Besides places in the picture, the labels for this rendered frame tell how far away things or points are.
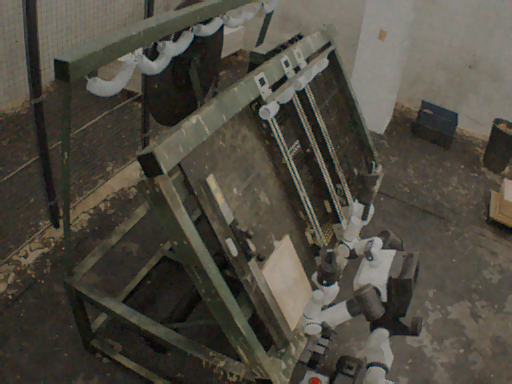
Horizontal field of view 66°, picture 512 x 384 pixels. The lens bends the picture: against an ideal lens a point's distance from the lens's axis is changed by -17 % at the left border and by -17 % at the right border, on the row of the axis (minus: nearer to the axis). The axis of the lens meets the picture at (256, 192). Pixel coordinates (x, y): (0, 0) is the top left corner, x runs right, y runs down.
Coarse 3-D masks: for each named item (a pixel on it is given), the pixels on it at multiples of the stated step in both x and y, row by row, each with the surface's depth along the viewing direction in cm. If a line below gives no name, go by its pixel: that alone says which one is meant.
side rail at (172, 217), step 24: (144, 192) 171; (168, 192) 169; (168, 216) 173; (192, 240) 176; (192, 264) 182; (216, 288) 183; (216, 312) 192; (240, 312) 193; (240, 336) 195; (264, 360) 201
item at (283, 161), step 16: (256, 80) 218; (256, 112) 230; (272, 128) 231; (272, 144) 236; (288, 160) 241; (288, 176) 242; (288, 192) 247; (304, 192) 249; (304, 208) 248; (304, 224) 253; (320, 240) 256
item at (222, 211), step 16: (208, 176) 191; (208, 192) 192; (224, 208) 196; (224, 224) 198; (240, 256) 204; (256, 272) 208; (256, 288) 211; (272, 304) 215; (272, 320) 219; (288, 336) 223
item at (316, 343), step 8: (336, 304) 261; (312, 336) 247; (320, 336) 247; (328, 336) 245; (312, 344) 242; (320, 344) 241; (304, 352) 237; (312, 352) 238; (320, 352) 235; (328, 352) 255; (304, 360) 233; (312, 360) 231; (296, 368) 243; (312, 368) 235
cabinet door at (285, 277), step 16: (288, 240) 239; (272, 256) 225; (288, 256) 237; (272, 272) 223; (288, 272) 235; (304, 272) 248; (272, 288) 221; (288, 288) 233; (304, 288) 246; (288, 304) 231; (304, 304) 244; (288, 320) 229
